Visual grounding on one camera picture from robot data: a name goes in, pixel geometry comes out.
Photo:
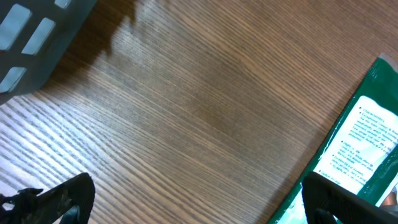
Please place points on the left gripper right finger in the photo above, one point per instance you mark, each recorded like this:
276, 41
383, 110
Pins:
326, 202

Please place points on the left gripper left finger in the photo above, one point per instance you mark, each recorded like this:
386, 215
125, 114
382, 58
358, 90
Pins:
69, 202

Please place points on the green 3M gloves package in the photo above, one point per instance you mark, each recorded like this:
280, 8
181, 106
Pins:
360, 151

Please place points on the grey plastic mesh basket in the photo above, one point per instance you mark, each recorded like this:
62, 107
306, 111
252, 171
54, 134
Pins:
34, 36

